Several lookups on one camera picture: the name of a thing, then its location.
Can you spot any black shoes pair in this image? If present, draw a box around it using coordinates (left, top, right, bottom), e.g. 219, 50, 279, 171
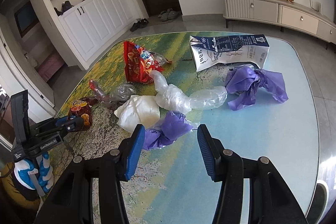
130, 18, 149, 32

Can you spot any small purple plastic bag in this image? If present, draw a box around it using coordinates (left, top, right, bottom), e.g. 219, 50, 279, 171
142, 111, 198, 151

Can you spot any black bag on shelf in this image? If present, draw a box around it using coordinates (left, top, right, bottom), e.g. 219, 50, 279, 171
54, 0, 73, 16

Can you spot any grey slippers pair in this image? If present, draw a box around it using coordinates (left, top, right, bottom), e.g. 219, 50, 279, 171
158, 9, 181, 22

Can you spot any left blue white gloved hand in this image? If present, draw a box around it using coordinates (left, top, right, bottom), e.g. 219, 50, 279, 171
14, 152, 54, 193

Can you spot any blue white milk carton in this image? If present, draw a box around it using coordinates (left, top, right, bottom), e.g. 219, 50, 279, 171
190, 35, 269, 72

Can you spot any white tv cabinet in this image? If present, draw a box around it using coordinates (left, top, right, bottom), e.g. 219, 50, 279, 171
223, 0, 335, 44

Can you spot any red snack bag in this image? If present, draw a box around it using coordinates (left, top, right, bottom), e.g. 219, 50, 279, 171
123, 41, 172, 84

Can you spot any white tissue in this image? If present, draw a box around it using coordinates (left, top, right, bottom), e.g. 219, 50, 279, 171
114, 95, 160, 133

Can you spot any clear plastic bag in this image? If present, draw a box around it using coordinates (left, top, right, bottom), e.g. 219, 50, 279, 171
149, 71, 227, 114

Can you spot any brown small snack bag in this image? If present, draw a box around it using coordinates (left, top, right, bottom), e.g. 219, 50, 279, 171
67, 97, 98, 131

